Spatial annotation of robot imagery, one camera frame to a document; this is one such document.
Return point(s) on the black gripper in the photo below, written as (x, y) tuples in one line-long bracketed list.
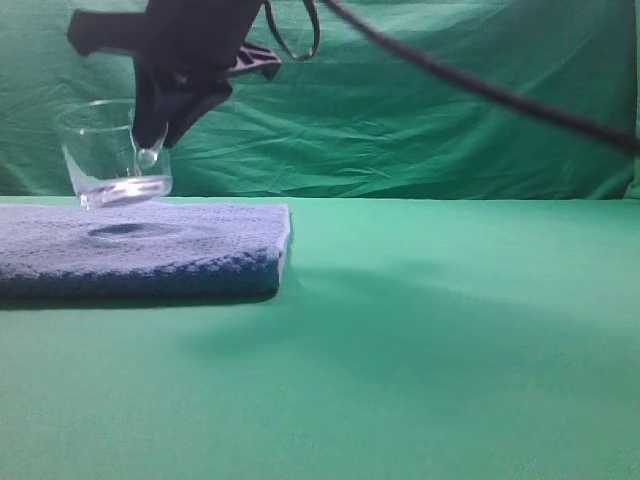
[(200, 42)]

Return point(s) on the transparent glass cup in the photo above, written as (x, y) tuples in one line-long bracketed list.
[(105, 165)]

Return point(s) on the folded blue towel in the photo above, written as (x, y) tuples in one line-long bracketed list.
[(151, 250)]

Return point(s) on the green backdrop cloth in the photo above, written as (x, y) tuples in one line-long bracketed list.
[(354, 121)]

